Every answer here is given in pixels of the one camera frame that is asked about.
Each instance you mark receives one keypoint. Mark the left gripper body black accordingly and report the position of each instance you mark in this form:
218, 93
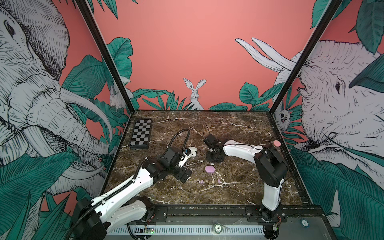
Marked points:
179, 173

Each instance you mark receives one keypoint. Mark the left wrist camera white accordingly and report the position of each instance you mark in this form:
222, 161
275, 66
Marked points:
184, 158

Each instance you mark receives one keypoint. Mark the white earbud charging case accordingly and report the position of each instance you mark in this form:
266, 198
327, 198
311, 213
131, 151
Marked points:
192, 151

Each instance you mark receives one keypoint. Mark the black white checkerboard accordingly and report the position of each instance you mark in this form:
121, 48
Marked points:
141, 134

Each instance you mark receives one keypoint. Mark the pink earbud charging case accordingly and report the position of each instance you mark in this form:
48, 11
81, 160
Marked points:
210, 169

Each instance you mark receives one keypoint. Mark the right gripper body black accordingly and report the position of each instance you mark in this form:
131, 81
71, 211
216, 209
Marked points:
212, 157

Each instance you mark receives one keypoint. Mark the black right frame post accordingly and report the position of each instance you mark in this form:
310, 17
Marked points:
323, 23

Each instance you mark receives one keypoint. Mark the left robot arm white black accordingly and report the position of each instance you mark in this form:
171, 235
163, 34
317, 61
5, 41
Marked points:
94, 219

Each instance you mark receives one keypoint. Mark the black frame post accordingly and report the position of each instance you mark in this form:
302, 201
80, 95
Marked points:
323, 23
99, 40

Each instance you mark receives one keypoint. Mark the white perforated cable duct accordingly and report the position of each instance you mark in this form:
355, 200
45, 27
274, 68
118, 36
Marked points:
205, 230

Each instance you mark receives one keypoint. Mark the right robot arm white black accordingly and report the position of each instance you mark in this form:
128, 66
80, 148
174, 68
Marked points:
271, 166

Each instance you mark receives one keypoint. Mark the black left frame post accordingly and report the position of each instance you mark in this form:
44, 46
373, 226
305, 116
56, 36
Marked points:
99, 40

